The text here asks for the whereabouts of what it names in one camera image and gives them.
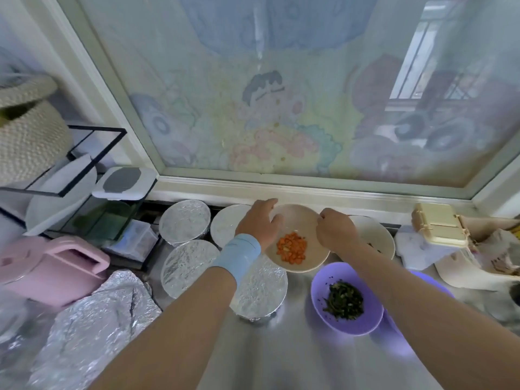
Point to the person's right hand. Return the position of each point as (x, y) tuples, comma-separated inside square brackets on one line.
[(335, 231)]

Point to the person's left hand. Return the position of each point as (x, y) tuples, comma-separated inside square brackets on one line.
[(258, 223)]

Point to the foil-covered bowl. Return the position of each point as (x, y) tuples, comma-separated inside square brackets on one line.
[(185, 268), (262, 295), (226, 225), (184, 221)]

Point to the white bowl carrot pieces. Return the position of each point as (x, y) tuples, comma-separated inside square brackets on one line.
[(301, 239)]

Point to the beige bowl with greens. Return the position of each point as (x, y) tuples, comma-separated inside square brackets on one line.
[(375, 235)]

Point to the purple bowl chopped greens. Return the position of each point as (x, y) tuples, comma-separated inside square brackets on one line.
[(347, 304)]

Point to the purple bowl carrot pieces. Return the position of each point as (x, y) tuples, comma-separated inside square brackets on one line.
[(435, 284)]

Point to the stack of aluminium foil sheets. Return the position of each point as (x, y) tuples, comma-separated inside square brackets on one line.
[(89, 337)]

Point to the person's left forearm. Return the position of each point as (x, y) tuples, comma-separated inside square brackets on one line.
[(162, 337)]

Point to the person's right forearm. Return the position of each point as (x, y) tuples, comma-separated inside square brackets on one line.
[(439, 321)]

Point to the stainless steel countertop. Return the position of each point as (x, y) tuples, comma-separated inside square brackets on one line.
[(276, 361)]

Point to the light blue wristband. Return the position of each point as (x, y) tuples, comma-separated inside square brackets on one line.
[(236, 258)]

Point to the beige round object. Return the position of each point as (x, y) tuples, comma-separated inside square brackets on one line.
[(440, 225)]

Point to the clear plastic box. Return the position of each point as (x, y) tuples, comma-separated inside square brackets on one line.
[(134, 239)]

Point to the window with cartoon film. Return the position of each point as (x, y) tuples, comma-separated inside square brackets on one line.
[(309, 85)]

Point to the black metal rack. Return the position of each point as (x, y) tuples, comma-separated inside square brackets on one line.
[(114, 134)]

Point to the white plate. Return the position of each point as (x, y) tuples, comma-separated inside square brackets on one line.
[(57, 199)]

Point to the pink electric kettle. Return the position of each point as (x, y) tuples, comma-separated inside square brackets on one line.
[(49, 272)]

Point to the clear glass jar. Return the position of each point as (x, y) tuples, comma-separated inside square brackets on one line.
[(10, 321)]

